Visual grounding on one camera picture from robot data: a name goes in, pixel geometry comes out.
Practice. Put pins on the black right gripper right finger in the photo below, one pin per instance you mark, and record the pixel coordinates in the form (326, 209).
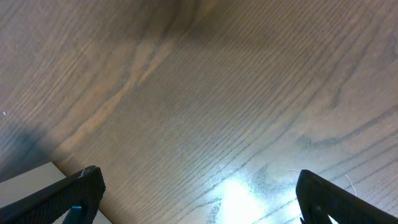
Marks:
(321, 201)

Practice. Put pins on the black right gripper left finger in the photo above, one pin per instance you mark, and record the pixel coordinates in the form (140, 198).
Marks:
(78, 196)

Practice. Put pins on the white cardboard box container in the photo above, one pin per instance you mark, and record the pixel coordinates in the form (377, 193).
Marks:
(33, 181)

